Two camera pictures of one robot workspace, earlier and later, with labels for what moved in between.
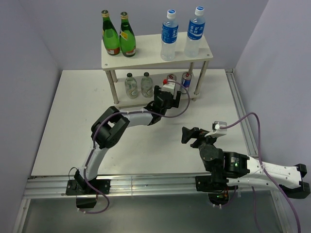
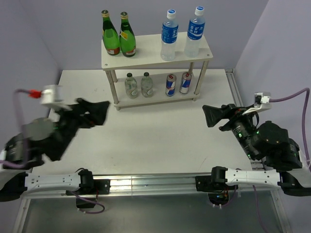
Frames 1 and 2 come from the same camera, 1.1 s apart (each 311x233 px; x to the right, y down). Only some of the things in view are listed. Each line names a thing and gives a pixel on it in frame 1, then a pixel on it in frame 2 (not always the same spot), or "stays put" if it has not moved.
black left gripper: (174, 103) → (98, 110)
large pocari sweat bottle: (195, 31) stays put
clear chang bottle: (131, 87) stays put
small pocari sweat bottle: (169, 36) stays put
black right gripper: (187, 133) → (212, 113)
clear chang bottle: (146, 86) stays put
